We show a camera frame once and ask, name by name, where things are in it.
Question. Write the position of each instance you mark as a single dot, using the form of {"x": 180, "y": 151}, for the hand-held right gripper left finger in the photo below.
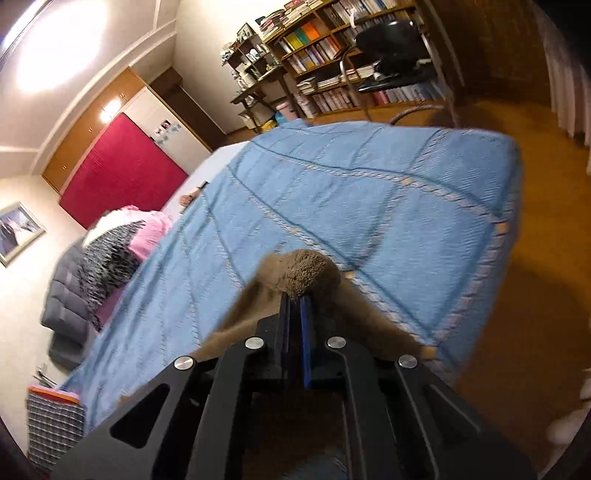
{"x": 290, "y": 332}

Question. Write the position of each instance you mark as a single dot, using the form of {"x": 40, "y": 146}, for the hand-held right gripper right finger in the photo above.
{"x": 306, "y": 341}

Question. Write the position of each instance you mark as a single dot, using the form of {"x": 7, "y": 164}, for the brown fleece pants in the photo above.
{"x": 304, "y": 272}

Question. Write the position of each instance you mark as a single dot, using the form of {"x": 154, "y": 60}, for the blue patterned blanket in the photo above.
{"x": 346, "y": 194}

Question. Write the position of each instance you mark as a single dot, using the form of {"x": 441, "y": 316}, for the pink quilt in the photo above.
{"x": 147, "y": 235}

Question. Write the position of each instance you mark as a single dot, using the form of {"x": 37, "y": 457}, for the white bed sheet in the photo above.
{"x": 207, "y": 170}

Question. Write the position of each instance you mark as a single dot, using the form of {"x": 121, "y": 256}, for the leopard print cloth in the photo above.
{"x": 106, "y": 263}

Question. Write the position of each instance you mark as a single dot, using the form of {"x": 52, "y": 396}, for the blue plastic bucket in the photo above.
{"x": 281, "y": 120}

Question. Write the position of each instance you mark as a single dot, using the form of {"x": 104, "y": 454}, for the pink plastic bucket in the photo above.
{"x": 288, "y": 110}

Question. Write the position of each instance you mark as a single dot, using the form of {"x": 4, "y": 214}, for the grey padded headboard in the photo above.
{"x": 64, "y": 295}

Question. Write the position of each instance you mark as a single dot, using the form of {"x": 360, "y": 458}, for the red mattress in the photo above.
{"x": 120, "y": 170}

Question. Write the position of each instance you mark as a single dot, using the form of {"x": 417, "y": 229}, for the wooden desk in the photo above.
{"x": 258, "y": 87}

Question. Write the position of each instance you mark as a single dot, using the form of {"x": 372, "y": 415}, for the orange pillow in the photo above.
{"x": 51, "y": 394}

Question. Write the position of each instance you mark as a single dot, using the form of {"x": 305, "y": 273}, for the plaid pillow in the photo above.
{"x": 51, "y": 429}

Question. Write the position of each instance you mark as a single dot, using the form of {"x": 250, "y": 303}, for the small wooden display shelf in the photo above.
{"x": 251, "y": 50}

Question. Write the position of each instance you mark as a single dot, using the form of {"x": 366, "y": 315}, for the wooden wardrobe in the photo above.
{"x": 92, "y": 120}

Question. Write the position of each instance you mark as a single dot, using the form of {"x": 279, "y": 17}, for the rows of shelved books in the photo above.
{"x": 304, "y": 34}

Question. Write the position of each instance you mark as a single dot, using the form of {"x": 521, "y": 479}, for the wooden bookshelf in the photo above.
{"x": 344, "y": 27}

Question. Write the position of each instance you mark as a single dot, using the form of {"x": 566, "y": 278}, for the stacks of loose books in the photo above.
{"x": 277, "y": 21}

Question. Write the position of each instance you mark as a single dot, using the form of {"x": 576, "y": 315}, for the black wheelchair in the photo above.
{"x": 392, "y": 37}

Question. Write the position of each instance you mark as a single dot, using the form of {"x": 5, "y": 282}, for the pale curtain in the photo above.
{"x": 568, "y": 92}

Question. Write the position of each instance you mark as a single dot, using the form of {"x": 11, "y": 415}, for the ceiling light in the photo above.
{"x": 60, "y": 41}

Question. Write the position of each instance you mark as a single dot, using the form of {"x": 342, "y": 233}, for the framed wall photo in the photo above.
{"x": 16, "y": 230}

